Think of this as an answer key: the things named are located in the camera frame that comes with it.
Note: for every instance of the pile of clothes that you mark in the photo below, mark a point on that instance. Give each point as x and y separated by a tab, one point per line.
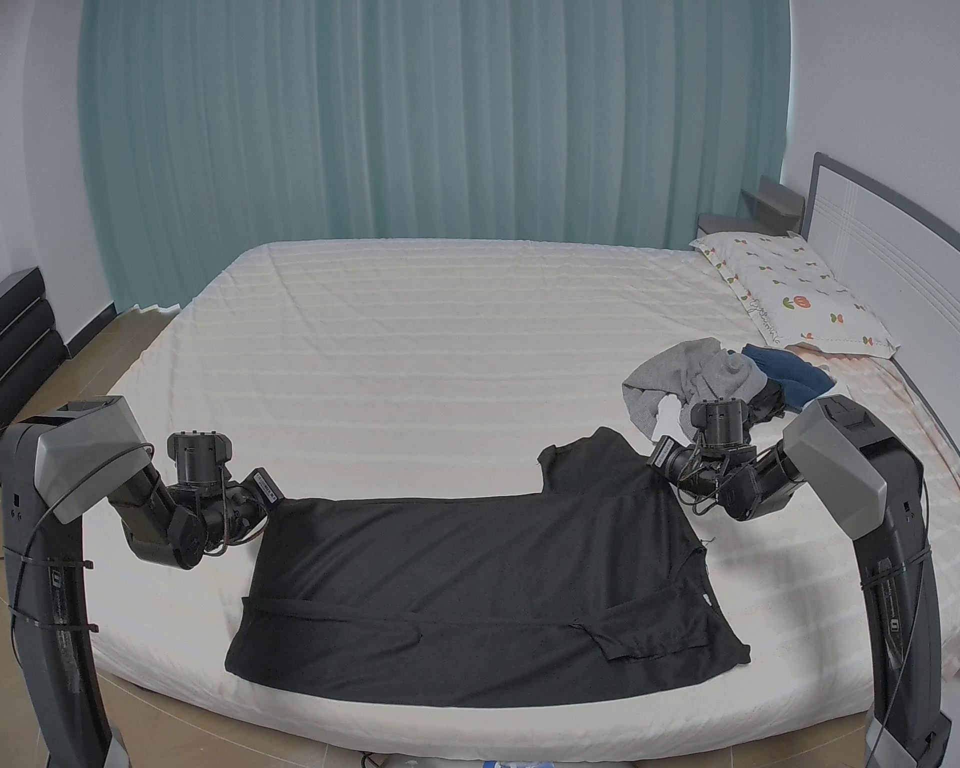
675	375

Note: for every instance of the bed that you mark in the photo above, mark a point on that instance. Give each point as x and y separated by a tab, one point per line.
450	322

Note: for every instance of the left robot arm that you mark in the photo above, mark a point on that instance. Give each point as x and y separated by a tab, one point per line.
82	457

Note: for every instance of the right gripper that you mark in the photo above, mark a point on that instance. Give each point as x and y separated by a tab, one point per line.
671	461

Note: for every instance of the black chest of drawers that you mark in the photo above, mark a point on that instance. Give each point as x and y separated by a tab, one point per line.
26	337

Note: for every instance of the blue-green curtain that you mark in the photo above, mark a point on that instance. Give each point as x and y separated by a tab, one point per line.
412	112

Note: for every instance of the black T-shirt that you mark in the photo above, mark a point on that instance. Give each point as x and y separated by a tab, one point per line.
487	585

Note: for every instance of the white printed pillow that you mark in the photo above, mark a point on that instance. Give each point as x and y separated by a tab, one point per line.
795	289

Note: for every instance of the grey bedside table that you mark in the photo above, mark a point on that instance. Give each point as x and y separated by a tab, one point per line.
772	201

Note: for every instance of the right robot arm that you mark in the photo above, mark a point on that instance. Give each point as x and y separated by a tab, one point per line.
840	457

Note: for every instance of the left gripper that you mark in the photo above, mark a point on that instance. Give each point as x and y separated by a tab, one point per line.
264	491

